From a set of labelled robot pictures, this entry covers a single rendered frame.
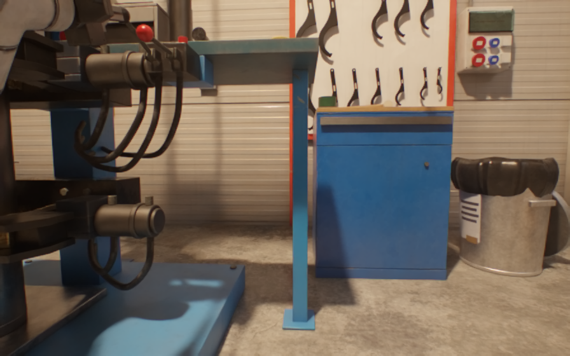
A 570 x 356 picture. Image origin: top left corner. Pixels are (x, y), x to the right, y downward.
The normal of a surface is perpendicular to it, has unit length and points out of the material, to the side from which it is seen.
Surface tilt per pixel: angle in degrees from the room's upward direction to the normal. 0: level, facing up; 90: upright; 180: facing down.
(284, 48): 90
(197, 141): 90
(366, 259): 90
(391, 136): 90
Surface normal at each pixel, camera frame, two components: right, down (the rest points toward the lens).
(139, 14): -0.06, 0.08
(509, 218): -0.48, 0.12
